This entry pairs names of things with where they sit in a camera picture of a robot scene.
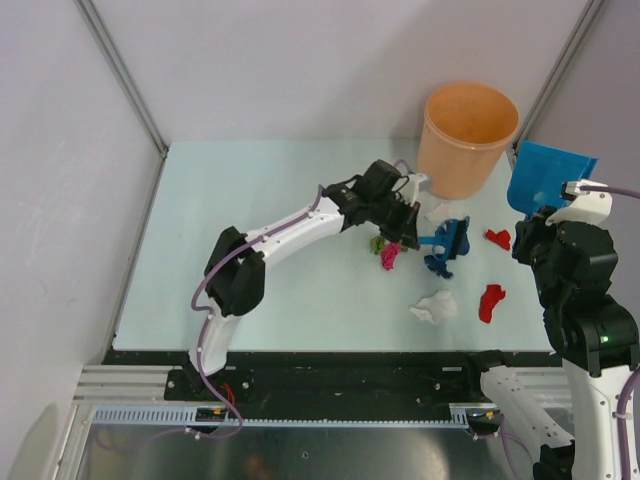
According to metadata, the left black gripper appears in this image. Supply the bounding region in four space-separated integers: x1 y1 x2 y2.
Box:
368 196 421 251

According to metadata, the blue hand brush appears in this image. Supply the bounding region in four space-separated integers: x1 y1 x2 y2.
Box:
418 216 470 263

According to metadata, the blue plastic dustpan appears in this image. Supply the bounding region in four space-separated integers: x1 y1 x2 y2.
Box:
507 141 598 217

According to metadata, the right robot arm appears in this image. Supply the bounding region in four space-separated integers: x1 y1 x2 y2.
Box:
461 207 639 479

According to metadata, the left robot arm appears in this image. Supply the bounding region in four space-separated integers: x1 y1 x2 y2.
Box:
185 160 431 400

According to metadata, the red paper scrap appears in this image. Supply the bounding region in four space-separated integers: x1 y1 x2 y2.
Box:
478 284 506 324
484 229 512 251

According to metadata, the orange plastic bucket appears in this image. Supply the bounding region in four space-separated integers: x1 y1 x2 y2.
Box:
417 81 520 200

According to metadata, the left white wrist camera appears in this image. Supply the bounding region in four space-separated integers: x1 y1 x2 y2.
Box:
396 173 432 205

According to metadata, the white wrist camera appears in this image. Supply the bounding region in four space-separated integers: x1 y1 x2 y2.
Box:
396 173 432 205
546 179 613 226

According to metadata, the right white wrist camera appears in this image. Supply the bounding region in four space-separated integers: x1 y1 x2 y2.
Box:
546 179 613 226

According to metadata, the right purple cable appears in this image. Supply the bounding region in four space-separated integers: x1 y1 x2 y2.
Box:
499 182 640 451

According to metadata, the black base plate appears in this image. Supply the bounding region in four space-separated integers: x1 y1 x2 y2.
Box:
164 349 506 435

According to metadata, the grey cable duct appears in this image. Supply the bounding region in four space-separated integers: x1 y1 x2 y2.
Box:
92 405 469 429

